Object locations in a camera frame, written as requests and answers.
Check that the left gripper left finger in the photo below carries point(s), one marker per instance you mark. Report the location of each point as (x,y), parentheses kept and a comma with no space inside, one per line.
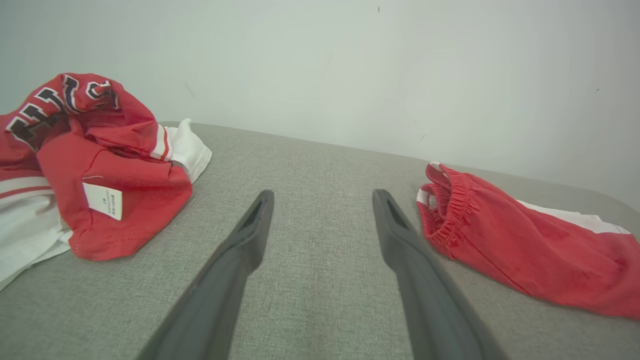
(220,290)

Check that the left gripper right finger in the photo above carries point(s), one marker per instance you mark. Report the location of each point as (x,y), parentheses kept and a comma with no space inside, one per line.
(425,300)

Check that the red shorts with white trim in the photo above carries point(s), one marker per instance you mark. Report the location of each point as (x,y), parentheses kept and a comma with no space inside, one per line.
(525,245)

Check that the red and white jersey shirt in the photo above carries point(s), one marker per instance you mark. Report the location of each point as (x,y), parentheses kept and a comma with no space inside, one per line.
(115,165)

